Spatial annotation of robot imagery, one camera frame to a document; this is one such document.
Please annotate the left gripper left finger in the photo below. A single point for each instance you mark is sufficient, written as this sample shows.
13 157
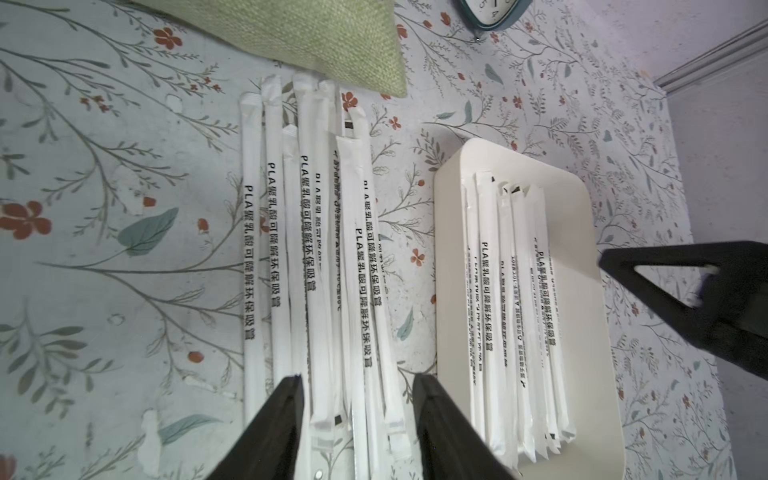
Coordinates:
269 446

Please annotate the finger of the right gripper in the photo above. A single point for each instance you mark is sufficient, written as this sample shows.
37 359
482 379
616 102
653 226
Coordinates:
730 319

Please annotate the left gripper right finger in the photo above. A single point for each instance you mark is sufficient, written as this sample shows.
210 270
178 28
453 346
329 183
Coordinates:
450 448

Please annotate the white storage tray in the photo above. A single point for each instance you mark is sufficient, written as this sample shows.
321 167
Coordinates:
522 344

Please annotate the wrapped straw left pile edge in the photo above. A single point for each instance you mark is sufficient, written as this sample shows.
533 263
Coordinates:
398 430

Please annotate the wrapped straw left pile short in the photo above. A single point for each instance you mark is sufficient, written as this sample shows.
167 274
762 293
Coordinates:
367 427

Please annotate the teal alarm clock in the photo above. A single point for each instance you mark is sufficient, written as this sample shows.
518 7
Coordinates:
492 15

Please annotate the green pillow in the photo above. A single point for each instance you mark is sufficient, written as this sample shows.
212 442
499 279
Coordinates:
353 42

